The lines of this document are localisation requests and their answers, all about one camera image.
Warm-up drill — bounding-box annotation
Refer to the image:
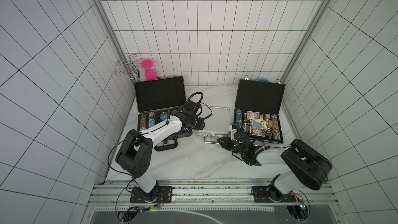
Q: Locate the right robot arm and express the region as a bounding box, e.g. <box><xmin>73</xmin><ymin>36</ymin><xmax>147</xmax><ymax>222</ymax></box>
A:
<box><xmin>218</xmin><ymin>130</ymin><xmax>333</xmax><ymax>202</ymax></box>

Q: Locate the black poker case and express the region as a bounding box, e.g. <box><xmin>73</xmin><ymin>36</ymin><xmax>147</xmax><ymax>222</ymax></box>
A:
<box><xmin>234</xmin><ymin>79</ymin><xmax>285</xmax><ymax>144</ymax></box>
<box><xmin>135</xmin><ymin>76</ymin><xmax>197</xmax><ymax>152</ymax></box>

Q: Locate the aluminium mounting rail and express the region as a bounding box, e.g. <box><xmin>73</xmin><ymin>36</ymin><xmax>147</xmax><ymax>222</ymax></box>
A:
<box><xmin>88</xmin><ymin>178</ymin><xmax>340</xmax><ymax>207</ymax></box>

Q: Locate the pink hourglass object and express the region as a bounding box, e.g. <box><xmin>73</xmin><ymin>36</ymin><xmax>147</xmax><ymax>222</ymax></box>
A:
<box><xmin>141</xmin><ymin>59</ymin><xmax>158</xmax><ymax>81</ymax></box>

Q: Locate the blue round object behind case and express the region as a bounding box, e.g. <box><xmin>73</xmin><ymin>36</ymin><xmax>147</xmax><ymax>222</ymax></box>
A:
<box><xmin>257</xmin><ymin>77</ymin><xmax>269</xmax><ymax>83</ymax></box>

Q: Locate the silver poker case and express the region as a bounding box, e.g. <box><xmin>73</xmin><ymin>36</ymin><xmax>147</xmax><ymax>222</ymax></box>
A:
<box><xmin>196</xmin><ymin>106</ymin><xmax>231</xmax><ymax>144</ymax></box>

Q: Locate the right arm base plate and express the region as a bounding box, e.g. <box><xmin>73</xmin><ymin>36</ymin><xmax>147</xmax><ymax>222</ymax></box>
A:
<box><xmin>251</xmin><ymin>186</ymin><xmax>297</xmax><ymax>203</ymax></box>

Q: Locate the right black poker case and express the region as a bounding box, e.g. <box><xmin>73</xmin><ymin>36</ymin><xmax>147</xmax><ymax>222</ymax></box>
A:
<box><xmin>234</xmin><ymin>79</ymin><xmax>285</xmax><ymax>144</ymax></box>

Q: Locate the left black poker case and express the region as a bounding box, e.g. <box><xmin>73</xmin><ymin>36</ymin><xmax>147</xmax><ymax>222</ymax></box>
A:
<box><xmin>135</xmin><ymin>76</ymin><xmax>197</xmax><ymax>152</ymax></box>

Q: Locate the chrome wire wall rack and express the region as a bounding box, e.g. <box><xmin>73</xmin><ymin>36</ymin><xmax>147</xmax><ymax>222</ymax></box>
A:
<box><xmin>114</xmin><ymin>54</ymin><xmax>141</xmax><ymax>82</ymax></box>

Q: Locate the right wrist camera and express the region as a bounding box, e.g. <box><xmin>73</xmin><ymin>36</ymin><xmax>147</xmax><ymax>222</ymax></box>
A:
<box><xmin>229</xmin><ymin>124</ymin><xmax>238</xmax><ymax>140</ymax></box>

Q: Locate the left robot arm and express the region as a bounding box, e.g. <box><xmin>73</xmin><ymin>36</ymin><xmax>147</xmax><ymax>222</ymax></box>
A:
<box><xmin>115</xmin><ymin>100</ymin><xmax>204</xmax><ymax>194</ymax></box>

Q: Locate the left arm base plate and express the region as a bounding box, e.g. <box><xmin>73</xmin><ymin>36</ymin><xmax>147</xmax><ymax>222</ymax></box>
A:
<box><xmin>130</xmin><ymin>186</ymin><xmax>173</xmax><ymax>204</ymax></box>

